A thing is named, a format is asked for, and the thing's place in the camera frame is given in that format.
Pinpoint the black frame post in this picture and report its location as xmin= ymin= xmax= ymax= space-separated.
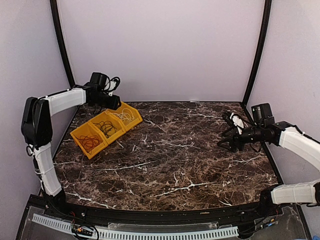
xmin=49 ymin=0 xmax=76 ymax=87
xmin=241 ymin=0 xmax=273 ymax=106

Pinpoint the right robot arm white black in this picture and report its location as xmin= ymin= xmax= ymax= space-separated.
xmin=217 ymin=103 xmax=320 ymax=217

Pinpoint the yellow plastic bin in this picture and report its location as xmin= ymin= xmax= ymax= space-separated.
xmin=89 ymin=111 xmax=126 ymax=145
xmin=70 ymin=122 xmax=108 ymax=159
xmin=106 ymin=101 xmax=143 ymax=132

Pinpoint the left black frame post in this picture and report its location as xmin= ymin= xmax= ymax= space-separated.
xmin=49 ymin=0 xmax=76 ymax=87

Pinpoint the small circuit board with wires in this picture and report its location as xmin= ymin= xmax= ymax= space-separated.
xmin=70 ymin=223 xmax=94 ymax=237

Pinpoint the red cable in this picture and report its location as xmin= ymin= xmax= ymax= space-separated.
xmin=76 ymin=134 xmax=101 ymax=152

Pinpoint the black front rail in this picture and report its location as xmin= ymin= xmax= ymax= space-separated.
xmin=44 ymin=201 xmax=283 ymax=227

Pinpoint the right yellow plastic bin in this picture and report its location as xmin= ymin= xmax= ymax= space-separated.
xmin=106 ymin=101 xmax=143 ymax=132

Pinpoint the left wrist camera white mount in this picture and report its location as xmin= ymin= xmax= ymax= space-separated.
xmin=103 ymin=76 xmax=121 ymax=97

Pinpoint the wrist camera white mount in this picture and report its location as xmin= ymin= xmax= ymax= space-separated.
xmin=222 ymin=111 xmax=246 ymax=135
xmin=103 ymin=76 xmax=121 ymax=97

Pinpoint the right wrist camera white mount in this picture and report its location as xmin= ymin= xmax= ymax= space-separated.
xmin=222 ymin=111 xmax=246 ymax=135

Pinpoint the right black frame post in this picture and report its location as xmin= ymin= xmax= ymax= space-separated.
xmin=241 ymin=0 xmax=273 ymax=106

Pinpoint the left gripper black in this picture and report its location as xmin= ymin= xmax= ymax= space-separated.
xmin=93 ymin=91 xmax=121 ymax=110

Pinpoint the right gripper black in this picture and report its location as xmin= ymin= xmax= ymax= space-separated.
xmin=217 ymin=124 xmax=265 ymax=153

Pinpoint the left yellow plastic bin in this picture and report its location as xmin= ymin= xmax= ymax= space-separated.
xmin=70 ymin=122 xmax=108 ymax=159

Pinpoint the middle yellow plastic bin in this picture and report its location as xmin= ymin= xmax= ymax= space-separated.
xmin=89 ymin=111 xmax=126 ymax=145

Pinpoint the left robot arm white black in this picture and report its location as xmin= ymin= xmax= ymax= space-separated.
xmin=21 ymin=72 xmax=121 ymax=218

